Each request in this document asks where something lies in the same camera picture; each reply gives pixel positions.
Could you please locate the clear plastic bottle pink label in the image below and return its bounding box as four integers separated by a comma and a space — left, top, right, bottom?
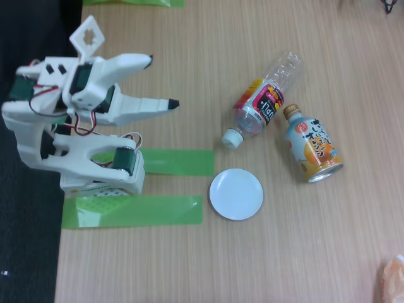
222, 51, 302, 150

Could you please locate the green tape strip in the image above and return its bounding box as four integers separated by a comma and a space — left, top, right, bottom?
61, 194, 203, 230
138, 148, 216, 177

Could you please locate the small white round plate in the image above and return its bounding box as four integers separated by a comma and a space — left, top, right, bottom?
209, 168, 264, 221

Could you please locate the black cable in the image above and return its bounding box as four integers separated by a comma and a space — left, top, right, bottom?
380, 0, 398, 14

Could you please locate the green plastic bag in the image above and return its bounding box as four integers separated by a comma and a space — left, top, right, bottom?
82, 0, 185, 8

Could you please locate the orange juice bottle can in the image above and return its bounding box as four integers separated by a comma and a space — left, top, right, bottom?
283, 103, 344, 184

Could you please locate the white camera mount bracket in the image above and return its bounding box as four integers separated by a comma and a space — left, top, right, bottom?
69, 15, 105, 61

